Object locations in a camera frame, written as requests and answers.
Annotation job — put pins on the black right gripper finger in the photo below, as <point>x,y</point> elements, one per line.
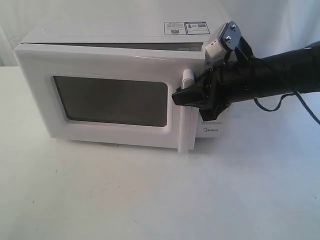
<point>206,79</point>
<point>196,95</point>

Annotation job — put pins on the white microwave door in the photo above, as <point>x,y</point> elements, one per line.
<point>112,95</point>

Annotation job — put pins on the blue white warning sticker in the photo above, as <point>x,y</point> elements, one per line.
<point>186,28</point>

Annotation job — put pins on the white microwave body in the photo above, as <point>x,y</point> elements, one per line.
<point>123,29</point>

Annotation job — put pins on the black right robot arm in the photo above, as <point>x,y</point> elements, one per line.
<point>291,73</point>

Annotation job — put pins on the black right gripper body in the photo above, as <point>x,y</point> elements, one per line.
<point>217,102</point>

